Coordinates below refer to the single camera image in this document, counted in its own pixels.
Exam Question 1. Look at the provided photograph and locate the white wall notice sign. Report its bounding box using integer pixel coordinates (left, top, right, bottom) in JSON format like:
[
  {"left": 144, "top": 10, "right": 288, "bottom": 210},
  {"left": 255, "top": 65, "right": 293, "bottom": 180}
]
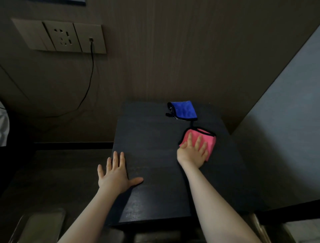
[{"left": 27, "top": 0, "right": 86, "bottom": 7}]

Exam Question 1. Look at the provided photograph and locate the blue cloth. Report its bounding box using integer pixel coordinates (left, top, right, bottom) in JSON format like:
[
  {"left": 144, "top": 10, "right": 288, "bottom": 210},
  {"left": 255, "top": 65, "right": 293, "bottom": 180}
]
[{"left": 165, "top": 100, "right": 198, "bottom": 120}]

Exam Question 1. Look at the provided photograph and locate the person's right hand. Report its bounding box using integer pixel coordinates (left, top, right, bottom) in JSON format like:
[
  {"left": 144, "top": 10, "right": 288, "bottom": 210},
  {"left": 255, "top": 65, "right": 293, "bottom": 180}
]
[{"left": 177, "top": 132, "right": 209, "bottom": 170}]

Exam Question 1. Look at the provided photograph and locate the black table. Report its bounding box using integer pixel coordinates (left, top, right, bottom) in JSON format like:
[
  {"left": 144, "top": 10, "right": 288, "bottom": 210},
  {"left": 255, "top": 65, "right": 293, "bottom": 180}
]
[{"left": 107, "top": 101, "right": 260, "bottom": 227}]

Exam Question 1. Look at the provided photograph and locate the pink cloth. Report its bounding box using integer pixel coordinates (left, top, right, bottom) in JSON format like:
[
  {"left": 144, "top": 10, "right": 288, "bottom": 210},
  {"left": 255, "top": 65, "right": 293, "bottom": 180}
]
[{"left": 178, "top": 121, "right": 217, "bottom": 162}]

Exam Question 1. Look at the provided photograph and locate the clear plastic tray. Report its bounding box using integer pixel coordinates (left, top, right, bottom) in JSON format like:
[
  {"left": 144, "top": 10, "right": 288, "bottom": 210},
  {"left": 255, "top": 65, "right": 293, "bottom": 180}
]
[{"left": 9, "top": 208, "right": 67, "bottom": 243}]

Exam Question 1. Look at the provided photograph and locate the beige wall port plate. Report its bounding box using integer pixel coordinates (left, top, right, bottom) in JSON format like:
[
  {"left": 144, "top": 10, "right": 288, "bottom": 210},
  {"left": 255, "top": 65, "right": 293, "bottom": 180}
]
[{"left": 73, "top": 22, "right": 107, "bottom": 54}]

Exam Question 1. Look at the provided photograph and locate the gold metal frame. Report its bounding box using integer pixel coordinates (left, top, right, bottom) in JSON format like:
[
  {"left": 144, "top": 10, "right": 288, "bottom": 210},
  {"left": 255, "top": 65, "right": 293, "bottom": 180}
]
[{"left": 250, "top": 213, "right": 272, "bottom": 243}]

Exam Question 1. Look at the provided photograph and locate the person's left forearm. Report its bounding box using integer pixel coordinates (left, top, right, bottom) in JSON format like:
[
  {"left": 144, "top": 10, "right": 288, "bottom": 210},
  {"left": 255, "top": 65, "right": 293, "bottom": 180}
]
[{"left": 57, "top": 188, "right": 120, "bottom": 243}]

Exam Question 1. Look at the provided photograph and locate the person's left hand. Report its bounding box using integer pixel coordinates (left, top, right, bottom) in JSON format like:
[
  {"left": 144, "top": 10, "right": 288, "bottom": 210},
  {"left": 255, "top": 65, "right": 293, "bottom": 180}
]
[{"left": 97, "top": 151, "right": 144, "bottom": 196}]

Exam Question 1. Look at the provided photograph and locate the black skirting board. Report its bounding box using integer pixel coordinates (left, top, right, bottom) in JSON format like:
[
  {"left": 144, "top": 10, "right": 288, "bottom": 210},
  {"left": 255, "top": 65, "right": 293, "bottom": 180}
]
[{"left": 257, "top": 199, "right": 320, "bottom": 225}]

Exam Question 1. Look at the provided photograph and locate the beige blank wall plate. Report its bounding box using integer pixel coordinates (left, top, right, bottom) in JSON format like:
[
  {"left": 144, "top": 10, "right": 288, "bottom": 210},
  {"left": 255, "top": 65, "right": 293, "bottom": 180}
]
[{"left": 11, "top": 18, "right": 56, "bottom": 52}]

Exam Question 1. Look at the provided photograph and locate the black cable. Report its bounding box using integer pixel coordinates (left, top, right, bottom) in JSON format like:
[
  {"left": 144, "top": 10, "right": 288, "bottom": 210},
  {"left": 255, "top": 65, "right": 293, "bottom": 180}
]
[{"left": 42, "top": 38, "right": 95, "bottom": 118}]

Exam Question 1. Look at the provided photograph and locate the white bedding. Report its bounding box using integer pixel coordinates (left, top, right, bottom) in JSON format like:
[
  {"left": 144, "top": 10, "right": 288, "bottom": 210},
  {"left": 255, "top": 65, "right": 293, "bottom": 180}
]
[{"left": 0, "top": 100, "right": 10, "bottom": 148}]

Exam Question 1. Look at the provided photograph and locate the person's right forearm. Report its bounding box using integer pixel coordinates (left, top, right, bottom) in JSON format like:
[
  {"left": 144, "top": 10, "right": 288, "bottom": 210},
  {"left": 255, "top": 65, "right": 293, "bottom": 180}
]
[{"left": 181, "top": 164, "right": 262, "bottom": 243}]

